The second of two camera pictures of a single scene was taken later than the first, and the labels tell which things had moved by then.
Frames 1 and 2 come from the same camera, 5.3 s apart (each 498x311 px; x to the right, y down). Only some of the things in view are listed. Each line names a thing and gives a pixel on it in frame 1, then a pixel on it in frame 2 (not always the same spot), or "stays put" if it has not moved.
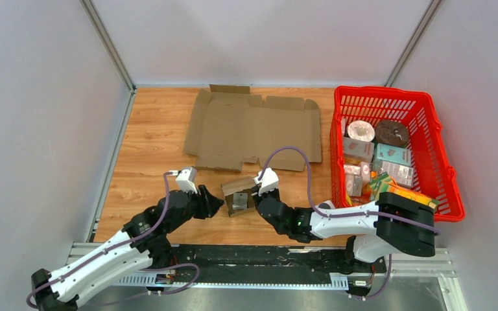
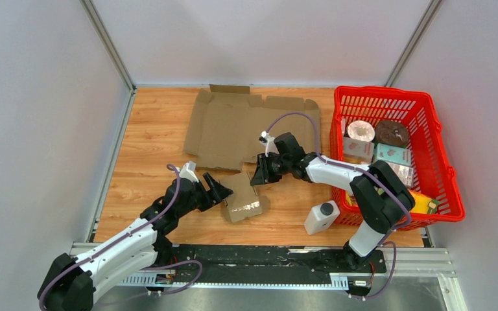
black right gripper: (275, 192) -> (262, 174)
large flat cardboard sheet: (230, 126) stays put
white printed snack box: (402, 175) stays put
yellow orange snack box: (421, 198) stays put
